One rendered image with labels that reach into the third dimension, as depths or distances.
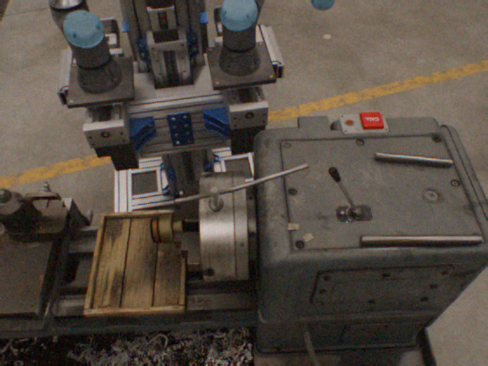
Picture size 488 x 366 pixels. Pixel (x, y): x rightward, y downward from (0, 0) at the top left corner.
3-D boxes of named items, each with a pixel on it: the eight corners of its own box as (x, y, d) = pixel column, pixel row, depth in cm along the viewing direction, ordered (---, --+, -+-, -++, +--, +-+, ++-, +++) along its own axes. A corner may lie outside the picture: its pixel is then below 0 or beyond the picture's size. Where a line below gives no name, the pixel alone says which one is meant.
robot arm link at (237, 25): (218, 48, 151) (215, 11, 140) (227, 24, 159) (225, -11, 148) (253, 51, 150) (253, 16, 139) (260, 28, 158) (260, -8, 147)
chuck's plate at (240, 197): (244, 198, 152) (244, 150, 124) (248, 290, 138) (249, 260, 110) (233, 198, 152) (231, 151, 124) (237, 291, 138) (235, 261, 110)
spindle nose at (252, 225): (254, 206, 145) (255, 175, 126) (258, 268, 136) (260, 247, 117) (245, 206, 145) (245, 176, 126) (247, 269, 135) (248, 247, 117)
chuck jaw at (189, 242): (213, 229, 127) (213, 266, 119) (214, 240, 130) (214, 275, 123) (174, 231, 126) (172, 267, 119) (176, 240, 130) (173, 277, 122)
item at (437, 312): (365, 286, 234) (414, 188, 164) (386, 382, 205) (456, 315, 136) (250, 290, 233) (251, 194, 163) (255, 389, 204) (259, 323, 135)
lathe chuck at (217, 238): (233, 198, 152) (231, 151, 124) (237, 291, 138) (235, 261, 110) (207, 199, 152) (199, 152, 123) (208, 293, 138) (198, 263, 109)
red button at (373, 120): (378, 116, 133) (380, 111, 132) (382, 131, 130) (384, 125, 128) (358, 117, 133) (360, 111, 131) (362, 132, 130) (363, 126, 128)
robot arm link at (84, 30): (81, 72, 144) (67, 36, 134) (68, 50, 151) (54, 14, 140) (116, 59, 148) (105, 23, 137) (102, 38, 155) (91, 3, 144)
